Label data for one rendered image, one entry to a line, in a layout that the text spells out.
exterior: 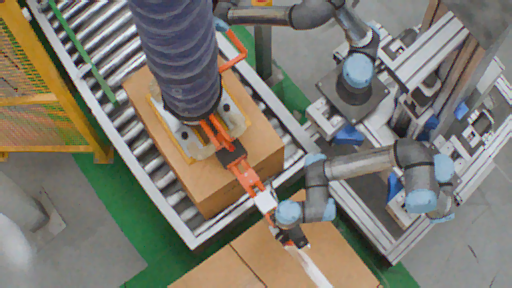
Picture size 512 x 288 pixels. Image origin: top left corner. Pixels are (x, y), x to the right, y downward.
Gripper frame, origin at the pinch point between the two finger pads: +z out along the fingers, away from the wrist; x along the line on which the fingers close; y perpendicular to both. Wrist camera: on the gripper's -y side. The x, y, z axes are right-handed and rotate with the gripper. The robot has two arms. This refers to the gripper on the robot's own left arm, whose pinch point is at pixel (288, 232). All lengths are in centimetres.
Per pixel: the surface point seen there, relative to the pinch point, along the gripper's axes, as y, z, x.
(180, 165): 46, 14, 17
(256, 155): 33.0, 13.4, -8.7
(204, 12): 51, -93, -5
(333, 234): -6, 54, -21
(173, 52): 51, -79, 6
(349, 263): -22, 54, -20
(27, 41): 97, -65, 46
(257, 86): 66, 49, -31
